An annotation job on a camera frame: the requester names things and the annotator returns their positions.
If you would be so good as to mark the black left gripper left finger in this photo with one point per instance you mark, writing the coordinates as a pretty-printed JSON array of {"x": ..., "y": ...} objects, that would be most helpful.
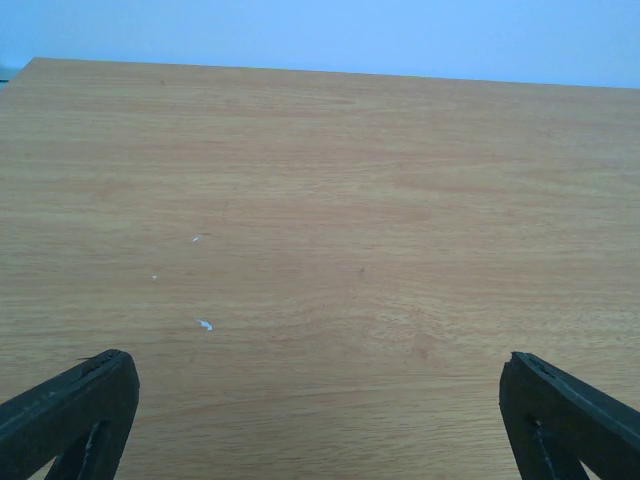
[{"x": 77, "y": 422}]

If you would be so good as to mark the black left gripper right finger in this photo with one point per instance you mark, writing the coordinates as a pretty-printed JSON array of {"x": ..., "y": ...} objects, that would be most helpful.
[{"x": 560, "y": 427}]

